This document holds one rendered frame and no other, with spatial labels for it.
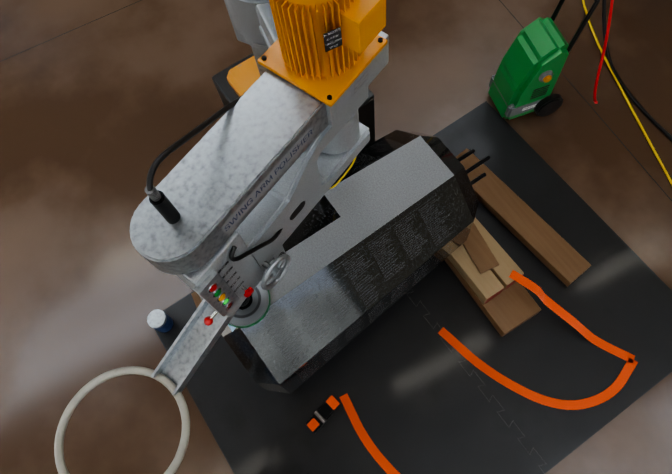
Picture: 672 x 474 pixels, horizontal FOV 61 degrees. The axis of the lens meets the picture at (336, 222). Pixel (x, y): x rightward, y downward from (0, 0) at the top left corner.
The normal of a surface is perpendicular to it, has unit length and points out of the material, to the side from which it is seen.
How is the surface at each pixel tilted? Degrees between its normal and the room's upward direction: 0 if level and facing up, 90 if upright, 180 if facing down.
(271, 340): 45
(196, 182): 0
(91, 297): 0
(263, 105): 0
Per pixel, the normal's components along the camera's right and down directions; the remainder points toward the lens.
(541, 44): -0.58, -0.14
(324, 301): 0.36, 0.24
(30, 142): -0.07, -0.39
